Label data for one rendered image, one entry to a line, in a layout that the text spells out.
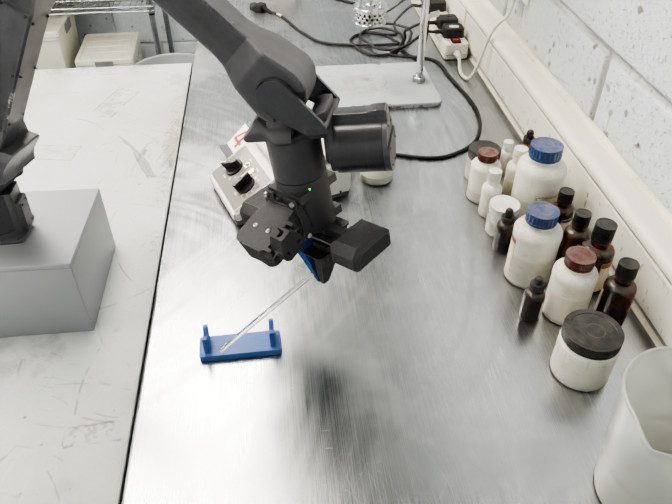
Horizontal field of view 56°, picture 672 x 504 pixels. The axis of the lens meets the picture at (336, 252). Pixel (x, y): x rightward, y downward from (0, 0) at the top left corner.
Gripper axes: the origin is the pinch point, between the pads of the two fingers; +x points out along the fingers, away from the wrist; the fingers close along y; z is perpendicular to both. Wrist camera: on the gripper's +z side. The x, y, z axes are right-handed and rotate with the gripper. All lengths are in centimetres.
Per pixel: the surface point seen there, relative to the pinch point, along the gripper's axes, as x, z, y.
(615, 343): 9.3, -14.1, 30.3
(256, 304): 9.8, 3.7, -10.3
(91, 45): 45, -97, -248
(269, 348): 9.4, 8.5, -2.7
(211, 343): 8.3, 12.6, -8.6
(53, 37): 33, -79, -241
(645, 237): 7.3, -31.2, 26.7
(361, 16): -6, -55, -38
